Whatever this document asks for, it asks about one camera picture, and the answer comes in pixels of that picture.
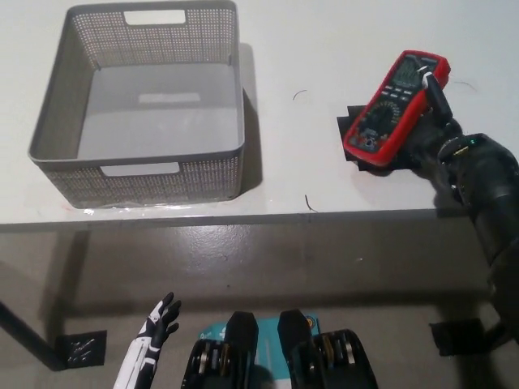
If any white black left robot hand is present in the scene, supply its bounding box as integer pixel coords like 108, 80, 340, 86
112, 292, 182, 389

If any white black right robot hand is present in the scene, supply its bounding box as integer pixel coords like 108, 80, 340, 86
399, 69, 464, 179

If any red digital multimeter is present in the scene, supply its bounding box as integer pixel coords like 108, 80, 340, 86
342, 49, 451, 167

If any black floor tape patch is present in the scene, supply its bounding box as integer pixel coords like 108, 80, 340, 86
429, 318, 487, 357
54, 330, 109, 370

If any black tape patch, cross shaped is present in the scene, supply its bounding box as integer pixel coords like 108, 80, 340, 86
336, 104, 411, 176

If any clear tape strip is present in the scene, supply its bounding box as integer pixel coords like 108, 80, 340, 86
79, 200, 236, 212

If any grey perforated plastic basket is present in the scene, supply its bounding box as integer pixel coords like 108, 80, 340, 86
27, 0, 247, 210

